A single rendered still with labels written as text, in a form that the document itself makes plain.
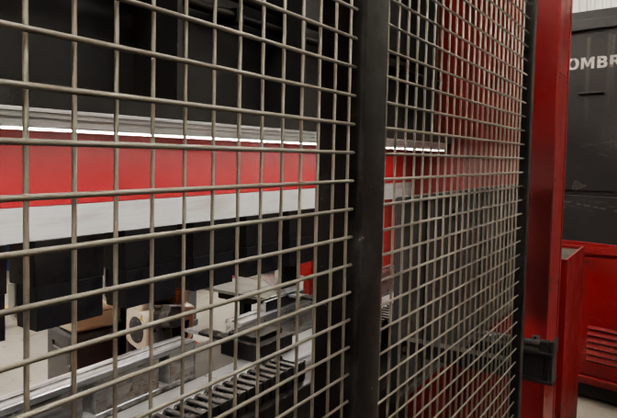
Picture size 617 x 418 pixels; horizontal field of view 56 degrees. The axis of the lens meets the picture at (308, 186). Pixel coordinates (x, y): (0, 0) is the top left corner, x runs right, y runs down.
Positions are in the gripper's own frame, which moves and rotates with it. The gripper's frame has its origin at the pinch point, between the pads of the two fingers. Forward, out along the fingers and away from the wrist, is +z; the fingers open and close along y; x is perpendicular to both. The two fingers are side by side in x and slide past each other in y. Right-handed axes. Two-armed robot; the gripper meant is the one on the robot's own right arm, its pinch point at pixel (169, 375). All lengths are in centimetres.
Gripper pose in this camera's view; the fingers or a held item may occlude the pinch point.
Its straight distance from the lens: 196.6
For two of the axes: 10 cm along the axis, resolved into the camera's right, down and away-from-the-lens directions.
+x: 6.3, -0.3, 7.7
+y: 7.5, -2.2, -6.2
